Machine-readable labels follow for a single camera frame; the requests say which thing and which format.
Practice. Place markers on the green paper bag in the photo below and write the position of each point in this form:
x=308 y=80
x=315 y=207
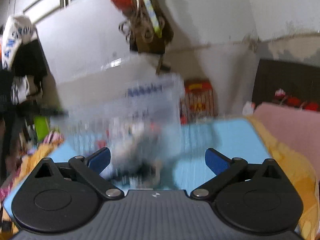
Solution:
x=41 y=125

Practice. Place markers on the light blue mat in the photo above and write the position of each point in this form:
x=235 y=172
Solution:
x=67 y=146

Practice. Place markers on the clear plastic lattice basket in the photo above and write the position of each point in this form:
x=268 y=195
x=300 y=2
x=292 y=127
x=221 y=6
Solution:
x=141 y=128

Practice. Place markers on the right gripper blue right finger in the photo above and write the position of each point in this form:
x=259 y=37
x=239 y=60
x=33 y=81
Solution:
x=226 y=172

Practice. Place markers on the white black hanging jacket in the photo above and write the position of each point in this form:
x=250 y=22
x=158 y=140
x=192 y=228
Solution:
x=23 y=64

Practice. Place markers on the brown hanging bag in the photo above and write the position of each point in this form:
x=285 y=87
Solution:
x=147 y=30

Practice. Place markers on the pink pillow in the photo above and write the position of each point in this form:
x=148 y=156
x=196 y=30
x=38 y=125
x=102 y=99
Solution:
x=297 y=128

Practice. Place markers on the dark wooden headboard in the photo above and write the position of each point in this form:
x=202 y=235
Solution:
x=299 y=80

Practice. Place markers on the small white box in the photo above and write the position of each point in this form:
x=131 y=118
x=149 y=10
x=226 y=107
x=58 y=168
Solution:
x=248 y=108

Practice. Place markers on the orange floral blanket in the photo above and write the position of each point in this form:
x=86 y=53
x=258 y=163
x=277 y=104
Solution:
x=295 y=169

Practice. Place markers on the red plaid fabric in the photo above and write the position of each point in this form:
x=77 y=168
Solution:
x=286 y=99

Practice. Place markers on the red gift box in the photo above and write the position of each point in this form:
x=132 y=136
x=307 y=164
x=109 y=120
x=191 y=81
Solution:
x=198 y=101

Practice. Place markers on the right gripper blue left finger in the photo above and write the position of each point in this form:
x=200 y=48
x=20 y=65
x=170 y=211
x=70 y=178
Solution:
x=88 y=172

